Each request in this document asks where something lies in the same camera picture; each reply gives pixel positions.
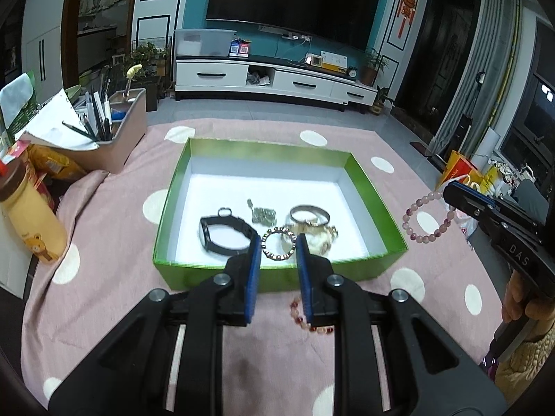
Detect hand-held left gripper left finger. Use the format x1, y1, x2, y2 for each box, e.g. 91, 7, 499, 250
48, 234, 263, 416

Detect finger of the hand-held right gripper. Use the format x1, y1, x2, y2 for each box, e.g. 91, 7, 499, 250
449, 181, 496, 209
443, 188, 499, 235

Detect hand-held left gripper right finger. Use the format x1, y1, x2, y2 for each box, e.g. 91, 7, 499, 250
296, 233, 508, 416

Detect dark beaded ring bracelet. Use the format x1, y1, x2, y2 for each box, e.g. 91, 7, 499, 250
261, 226, 298, 261

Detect red and pink bead bracelet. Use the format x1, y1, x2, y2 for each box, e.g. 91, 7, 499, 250
290, 297, 335, 335

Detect cream wristwatch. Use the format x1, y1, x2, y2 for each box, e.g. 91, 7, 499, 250
284, 221, 339, 256

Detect pale purple bead bracelet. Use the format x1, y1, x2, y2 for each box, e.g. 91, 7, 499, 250
402, 190, 457, 243

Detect black wristwatch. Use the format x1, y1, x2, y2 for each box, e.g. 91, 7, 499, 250
199, 214, 261, 255

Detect green and silver chain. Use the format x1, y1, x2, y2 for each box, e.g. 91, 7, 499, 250
247, 199, 278, 227

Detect silver bangle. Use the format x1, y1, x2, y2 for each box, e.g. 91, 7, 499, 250
289, 205, 331, 226

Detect green cardboard box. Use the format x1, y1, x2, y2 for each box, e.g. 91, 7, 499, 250
153, 138, 409, 292

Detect person's right forearm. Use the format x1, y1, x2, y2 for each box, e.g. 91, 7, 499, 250
494, 314, 555, 399

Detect person's right hand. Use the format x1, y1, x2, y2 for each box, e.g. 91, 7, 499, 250
501, 269, 555, 326

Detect white plastic shopping bag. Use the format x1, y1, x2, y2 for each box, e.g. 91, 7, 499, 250
455, 212, 480, 239

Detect yellow and red paper bag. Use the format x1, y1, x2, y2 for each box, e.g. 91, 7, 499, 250
436, 151, 478, 189

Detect pink polka dot tablecloth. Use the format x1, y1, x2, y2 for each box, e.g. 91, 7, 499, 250
19, 119, 506, 416

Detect small potted floor plant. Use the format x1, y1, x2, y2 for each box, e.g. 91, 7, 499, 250
370, 87, 395, 115

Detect grey striped curtain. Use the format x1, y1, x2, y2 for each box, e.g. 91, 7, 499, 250
434, 0, 527, 157

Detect tall potted plant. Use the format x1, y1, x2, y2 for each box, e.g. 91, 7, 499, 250
362, 47, 389, 86

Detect yellow and white box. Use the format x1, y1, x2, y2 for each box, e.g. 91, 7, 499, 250
321, 51, 350, 72

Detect beige desk organizer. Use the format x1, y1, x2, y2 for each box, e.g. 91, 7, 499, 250
63, 88, 148, 174

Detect red hanging knot decoration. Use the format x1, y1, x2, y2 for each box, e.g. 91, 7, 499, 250
396, 0, 419, 40

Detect white television cabinet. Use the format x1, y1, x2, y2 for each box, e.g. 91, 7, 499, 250
174, 54, 378, 113

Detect yellow bottle with brown lid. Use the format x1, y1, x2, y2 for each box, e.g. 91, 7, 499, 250
0, 156, 68, 265

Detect orange snack packet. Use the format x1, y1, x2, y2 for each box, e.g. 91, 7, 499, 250
26, 143, 87, 183

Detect white plastic container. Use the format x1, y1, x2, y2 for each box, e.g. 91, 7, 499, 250
0, 243, 33, 300

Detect clear plastic storage bin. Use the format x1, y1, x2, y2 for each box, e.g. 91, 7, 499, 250
174, 29, 237, 58

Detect bushy potted plants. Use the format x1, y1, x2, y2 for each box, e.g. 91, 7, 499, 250
126, 42, 172, 111

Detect white paper sheet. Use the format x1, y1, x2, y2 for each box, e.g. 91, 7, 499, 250
24, 89, 102, 152

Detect large flat television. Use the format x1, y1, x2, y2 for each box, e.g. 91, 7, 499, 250
205, 0, 384, 50

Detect green and white bag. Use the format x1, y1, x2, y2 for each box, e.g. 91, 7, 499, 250
0, 73, 37, 139

